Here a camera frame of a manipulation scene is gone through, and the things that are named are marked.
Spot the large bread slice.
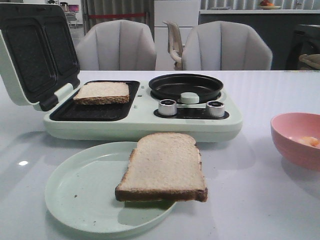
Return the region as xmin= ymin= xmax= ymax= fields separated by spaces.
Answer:
xmin=115 ymin=132 xmax=208 ymax=202

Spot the small bread slice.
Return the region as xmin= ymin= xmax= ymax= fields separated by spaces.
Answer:
xmin=73 ymin=81 xmax=130 ymax=105

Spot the pink plastic bowl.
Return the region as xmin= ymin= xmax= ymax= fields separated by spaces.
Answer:
xmin=270 ymin=112 xmax=320 ymax=171

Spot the mint green sandwich maker lid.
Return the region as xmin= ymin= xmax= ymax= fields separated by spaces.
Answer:
xmin=0 ymin=2 xmax=80 ymax=112

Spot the orange cooked shrimp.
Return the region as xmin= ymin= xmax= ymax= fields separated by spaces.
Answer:
xmin=298 ymin=136 xmax=320 ymax=147

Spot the mint green breakfast maker base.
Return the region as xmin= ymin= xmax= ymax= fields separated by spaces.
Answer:
xmin=43 ymin=80 xmax=243 ymax=143

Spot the silver left control knob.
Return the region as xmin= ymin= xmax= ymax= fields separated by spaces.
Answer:
xmin=158 ymin=99 xmax=177 ymax=117

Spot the silver control knob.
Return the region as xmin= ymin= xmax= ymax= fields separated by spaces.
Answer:
xmin=158 ymin=99 xmax=177 ymax=117
xmin=205 ymin=100 xmax=225 ymax=118

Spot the black round frying pan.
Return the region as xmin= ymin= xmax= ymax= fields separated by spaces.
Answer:
xmin=148 ymin=73 xmax=224 ymax=104

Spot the silver right control knob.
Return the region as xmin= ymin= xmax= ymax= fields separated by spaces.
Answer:
xmin=205 ymin=100 xmax=225 ymax=118

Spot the beige office chair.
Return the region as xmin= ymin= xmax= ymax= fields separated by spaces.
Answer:
xmin=163 ymin=21 xmax=184 ymax=71

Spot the grey upholstered chair left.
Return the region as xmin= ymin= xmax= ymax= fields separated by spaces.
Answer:
xmin=76 ymin=19 xmax=157 ymax=71

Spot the grey upholstered chair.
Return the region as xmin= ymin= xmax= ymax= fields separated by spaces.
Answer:
xmin=76 ymin=19 xmax=157 ymax=71
xmin=182 ymin=21 xmax=273 ymax=71

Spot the grey upholstered chair right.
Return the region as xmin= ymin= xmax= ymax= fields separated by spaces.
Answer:
xmin=182 ymin=21 xmax=273 ymax=71

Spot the mint green plate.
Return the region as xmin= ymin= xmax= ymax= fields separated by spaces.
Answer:
xmin=44 ymin=141 xmax=176 ymax=239

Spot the white refrigerator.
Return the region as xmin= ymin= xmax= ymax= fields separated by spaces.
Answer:
xmin=154 ymin=0 xmax=200 ymax=71

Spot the red barrier tape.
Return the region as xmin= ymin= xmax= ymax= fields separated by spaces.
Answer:
xmin=88 ymin=12 xmax=147 ymax=19

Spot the metal shelf cart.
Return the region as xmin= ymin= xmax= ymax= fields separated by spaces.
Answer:
xmin=59 ymin=0 xmax=83 ymax=28

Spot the dark grey counter cabinet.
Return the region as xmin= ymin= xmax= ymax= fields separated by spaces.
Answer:
xmin=199 ymin=9 xmax=320 ymax=71

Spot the fruit bowl on counter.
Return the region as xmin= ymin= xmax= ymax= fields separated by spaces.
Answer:
xmin=258 ymin=0 xmax=281 ymax=10

